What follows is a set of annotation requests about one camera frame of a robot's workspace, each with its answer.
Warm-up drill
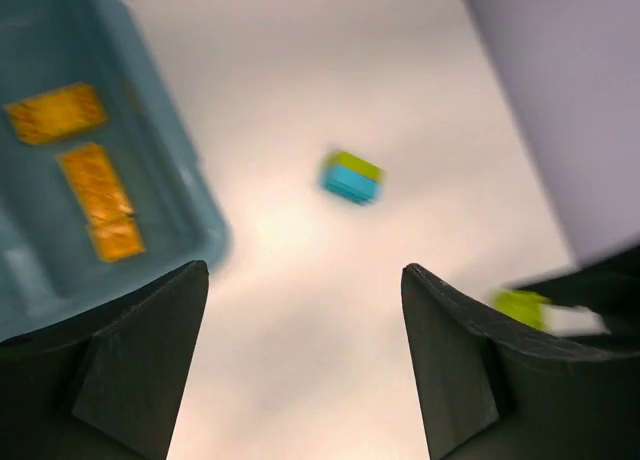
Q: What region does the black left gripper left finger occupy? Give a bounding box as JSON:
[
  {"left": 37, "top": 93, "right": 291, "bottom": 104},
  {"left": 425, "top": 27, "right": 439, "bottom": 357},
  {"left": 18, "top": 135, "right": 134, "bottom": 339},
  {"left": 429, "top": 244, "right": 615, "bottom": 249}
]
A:
[{"left": 1, "top": 261, "right": 209, "bottom": 459}]

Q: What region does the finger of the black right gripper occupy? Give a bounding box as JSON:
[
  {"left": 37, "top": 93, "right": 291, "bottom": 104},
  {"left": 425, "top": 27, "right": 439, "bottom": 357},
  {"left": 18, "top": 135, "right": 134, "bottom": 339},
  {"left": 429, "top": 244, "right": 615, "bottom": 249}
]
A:
[{"left": 512, "top": 245, "right": 639, "bottom": 350}]

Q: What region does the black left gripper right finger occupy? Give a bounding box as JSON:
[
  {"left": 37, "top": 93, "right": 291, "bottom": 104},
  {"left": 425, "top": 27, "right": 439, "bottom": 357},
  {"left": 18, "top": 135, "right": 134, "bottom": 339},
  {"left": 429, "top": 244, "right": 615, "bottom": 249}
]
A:
[{"left": 401, "top": 263, "right": 639, "bottom": 459}]

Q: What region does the small green lego brick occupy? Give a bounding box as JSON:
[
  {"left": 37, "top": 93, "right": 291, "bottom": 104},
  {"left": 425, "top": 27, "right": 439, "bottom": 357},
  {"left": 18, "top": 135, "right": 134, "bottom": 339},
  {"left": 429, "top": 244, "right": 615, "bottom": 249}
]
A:
[{"left": 491, "top": 290, "right": 550, "bottom": 331}]

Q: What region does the yellow long lego brick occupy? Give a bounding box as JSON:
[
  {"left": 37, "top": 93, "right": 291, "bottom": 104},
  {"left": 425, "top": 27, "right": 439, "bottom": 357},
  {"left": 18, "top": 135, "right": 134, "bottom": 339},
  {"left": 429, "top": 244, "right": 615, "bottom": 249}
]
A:
[{"left": 57, "top": 143, "right": 134, "bottom": 225}]

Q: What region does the cyan long lego brick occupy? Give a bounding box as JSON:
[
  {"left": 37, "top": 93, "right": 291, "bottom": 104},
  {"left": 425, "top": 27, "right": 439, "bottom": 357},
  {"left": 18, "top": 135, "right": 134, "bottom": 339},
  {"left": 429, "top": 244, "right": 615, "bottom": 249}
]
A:
[{"left": 320, "top": 165, "right": 382, "bottom": 205}]

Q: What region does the green long lego brick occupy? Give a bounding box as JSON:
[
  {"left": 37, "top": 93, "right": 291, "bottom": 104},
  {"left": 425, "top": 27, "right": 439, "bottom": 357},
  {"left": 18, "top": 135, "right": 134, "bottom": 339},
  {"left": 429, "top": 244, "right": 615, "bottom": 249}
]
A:
[{"left": 324, "top": 150, "right": 385, "bottom": 184}]

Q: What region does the orange lego brick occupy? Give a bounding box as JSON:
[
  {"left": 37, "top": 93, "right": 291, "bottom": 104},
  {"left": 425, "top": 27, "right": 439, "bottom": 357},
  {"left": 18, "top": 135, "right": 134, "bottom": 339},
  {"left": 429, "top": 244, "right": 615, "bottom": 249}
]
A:
[{"left": 4, "top": 82, "right": 108, "bottom": 145}]

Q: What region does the teal compartment tray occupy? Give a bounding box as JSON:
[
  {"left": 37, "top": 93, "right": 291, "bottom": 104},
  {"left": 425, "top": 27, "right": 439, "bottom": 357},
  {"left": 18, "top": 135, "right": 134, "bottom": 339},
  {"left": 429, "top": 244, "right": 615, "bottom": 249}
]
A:
[{"left": 1, "top": 0, "right": 229, "bottom": 340}]

